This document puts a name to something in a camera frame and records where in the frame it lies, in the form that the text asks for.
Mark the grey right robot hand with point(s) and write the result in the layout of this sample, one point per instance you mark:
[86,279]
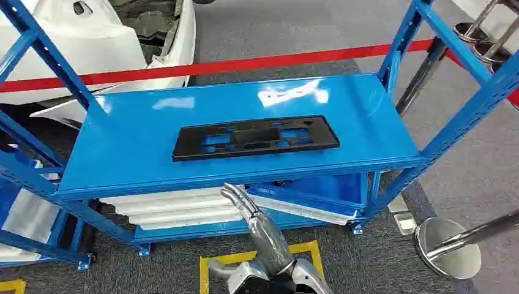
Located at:
[267,239]

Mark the black plastic panel with cutouts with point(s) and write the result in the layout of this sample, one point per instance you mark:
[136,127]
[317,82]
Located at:
[186,140]

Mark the long white strip panel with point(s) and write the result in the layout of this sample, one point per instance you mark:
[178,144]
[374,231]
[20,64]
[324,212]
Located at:
[300,211]

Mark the pale floor box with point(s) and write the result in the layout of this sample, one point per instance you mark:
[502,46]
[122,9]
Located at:
[405,223]

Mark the red barrier belt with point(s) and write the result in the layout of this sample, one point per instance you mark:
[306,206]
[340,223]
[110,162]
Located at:
[453,58]
[243,64]

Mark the small blue metal rack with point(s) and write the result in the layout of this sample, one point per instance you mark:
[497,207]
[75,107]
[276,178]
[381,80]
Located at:
[40,248]

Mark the white moulded panel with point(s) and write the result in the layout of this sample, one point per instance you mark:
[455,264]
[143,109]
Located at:
[28,215]

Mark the black round floor base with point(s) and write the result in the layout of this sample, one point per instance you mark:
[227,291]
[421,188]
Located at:
[204,1]

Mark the white car body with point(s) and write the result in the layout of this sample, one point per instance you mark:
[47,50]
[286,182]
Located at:
[81,48]

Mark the dark stanchion post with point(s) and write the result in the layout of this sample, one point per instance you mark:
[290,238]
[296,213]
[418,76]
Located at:
[421,75]

